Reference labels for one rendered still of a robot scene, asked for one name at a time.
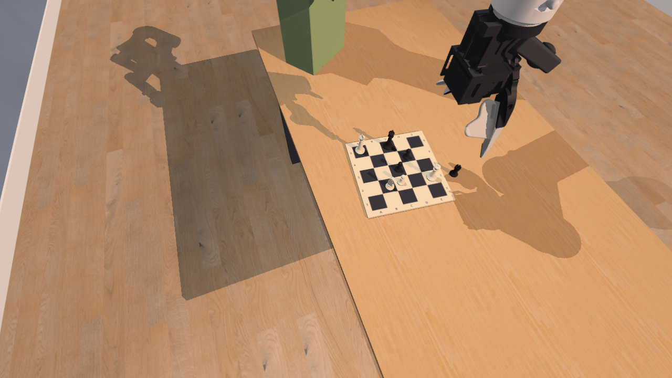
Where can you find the black and cream chessboard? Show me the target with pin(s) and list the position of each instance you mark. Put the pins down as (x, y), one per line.
(376, 165)

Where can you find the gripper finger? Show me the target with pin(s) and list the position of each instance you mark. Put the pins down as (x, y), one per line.
(441, 82)
(493, 117)

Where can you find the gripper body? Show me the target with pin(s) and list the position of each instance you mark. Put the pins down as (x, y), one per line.
(483, 66)

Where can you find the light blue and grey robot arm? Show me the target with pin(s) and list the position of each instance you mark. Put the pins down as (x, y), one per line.
(528, 13)

